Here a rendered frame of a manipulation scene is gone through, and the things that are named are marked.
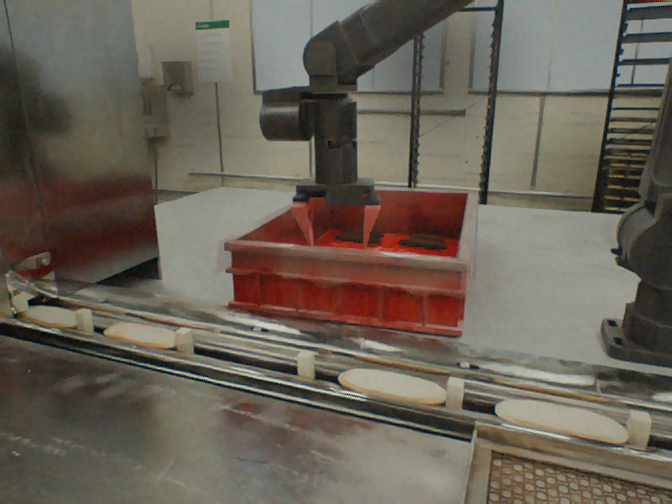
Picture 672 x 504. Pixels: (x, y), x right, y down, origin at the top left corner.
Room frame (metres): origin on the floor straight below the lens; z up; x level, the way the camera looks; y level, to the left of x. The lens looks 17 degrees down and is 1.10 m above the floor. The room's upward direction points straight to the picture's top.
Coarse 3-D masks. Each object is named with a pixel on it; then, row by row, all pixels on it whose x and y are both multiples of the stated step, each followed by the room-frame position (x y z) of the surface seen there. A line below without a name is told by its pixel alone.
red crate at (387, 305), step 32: (448, 256) 0.86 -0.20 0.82; (256, 288) 0.61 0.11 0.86; (288, 288) 0.60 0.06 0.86; (320, 288) 0.59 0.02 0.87; (352, 288) 0.58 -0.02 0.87; (384, 288) 0.56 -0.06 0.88; (352, 320) 0.57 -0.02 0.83; (384, 320) 0.56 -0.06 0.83; (416, 320) 0.56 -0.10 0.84; (448, 320) 0.55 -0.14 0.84
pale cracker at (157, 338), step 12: (120, 324) 0.50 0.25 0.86; (132, 324) 0.50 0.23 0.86; (108, 336) 0.48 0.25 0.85; (120, 336) 0.47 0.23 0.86; (132, 336) 0.47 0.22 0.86; (144, 336) 0.47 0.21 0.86; (156, 336) 0.47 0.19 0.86; (168, 336) 0.47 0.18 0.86; (156, 348) 0.46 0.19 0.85; (168, 348) 0.46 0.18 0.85
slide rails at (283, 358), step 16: (32, 304) 0.58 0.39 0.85; (96, 320) 0.53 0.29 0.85; (112, 320) 0.53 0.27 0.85; (192, 336) 0.49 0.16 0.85; (208, 336) 0.49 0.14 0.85; (176, 352) 0.45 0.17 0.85; (224, 352) 0.46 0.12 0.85; (240, 352) 0.45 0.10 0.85; (256, 352) 0.45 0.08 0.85; (272, 352) 0.45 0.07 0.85; (288, 352) 0.45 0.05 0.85; (256, 368) 0.42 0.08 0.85; (320, 368) 0.42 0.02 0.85; (336, 368) 0.42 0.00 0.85; (352, 368) 0.42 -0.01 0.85; (368, 368) 0.42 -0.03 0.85; (336, 384) 0.39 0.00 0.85; (464, 400) 0.37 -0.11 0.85; (480, 400) 0.37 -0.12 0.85; (496, 400) 0.37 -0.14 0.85; (544, 400) 0.37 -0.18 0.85; (496, 416) 0.34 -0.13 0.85; (608, 416) 0.34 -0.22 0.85; (624, 416) 0.34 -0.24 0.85; (656, 432) 0.32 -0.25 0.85; (640, 448) 0.30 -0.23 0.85; (656, 448) 0.30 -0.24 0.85
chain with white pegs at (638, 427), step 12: (84, 312) 0.51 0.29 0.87; (84, 324) 0.50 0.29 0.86; (180, 336) 0.46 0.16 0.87; (180, 348) 0.46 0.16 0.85; (192, 348) 0.46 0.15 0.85; (228, 360) 0.45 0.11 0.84; (300, 360) 0.41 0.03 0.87; (312, 360) 0.41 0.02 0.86; (300, 372) 0.41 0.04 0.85; (312, 372) 0.41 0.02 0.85; (456, 384) 0.36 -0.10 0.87; (456, 396) 0.36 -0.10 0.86; (636, 420) 0.31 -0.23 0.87; (648, 420) 0.31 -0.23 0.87; (636, 432) 0.31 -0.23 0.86; (648, 432) 0.31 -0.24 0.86
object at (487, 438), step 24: (480, 432) 0.27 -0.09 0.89; (504, 432) 0.26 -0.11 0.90; (528, 432) 0.26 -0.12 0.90; (480, 456) 0.24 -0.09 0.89; (504, 456) 0.25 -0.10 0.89; (528, 456) 0.25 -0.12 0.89; (552, 456) 0.25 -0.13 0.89; (576, 456) 0.25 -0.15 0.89; (600, 456) 0.24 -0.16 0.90; (624, 456) 0.24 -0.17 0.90; (480, 480) 0.22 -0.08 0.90; (600, 480) 0.23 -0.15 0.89; (648, 480) 0.23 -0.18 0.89
